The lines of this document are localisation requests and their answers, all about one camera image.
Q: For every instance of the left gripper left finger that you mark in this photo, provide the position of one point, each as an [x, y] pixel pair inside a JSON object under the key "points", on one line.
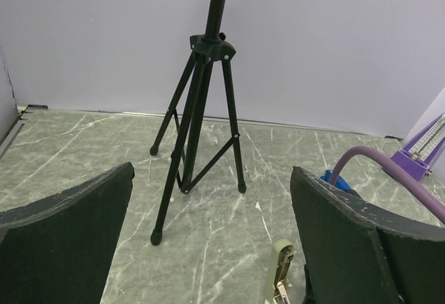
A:
{"points": [[59, 249]]}

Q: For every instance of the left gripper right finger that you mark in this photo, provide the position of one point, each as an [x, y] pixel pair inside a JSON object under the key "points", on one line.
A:
{"points": [[357, 252]]}

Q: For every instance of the beige white stapler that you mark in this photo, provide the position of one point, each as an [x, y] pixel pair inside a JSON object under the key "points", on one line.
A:
{"points": [[277, 282]]}

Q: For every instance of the blue black stapler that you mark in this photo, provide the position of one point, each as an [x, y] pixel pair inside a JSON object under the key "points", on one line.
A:
{"points": [[340, 183]]}

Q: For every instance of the purple metronome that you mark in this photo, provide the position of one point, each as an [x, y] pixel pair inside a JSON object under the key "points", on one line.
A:
{"points": [[419, 155]]}

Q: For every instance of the black perforated music stand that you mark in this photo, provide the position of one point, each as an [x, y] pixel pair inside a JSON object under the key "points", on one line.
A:
{"points": [[186, 110]]}

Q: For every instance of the aluminium rail frame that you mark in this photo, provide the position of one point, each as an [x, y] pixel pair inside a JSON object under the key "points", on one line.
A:
{"points": [[24, 113]]}

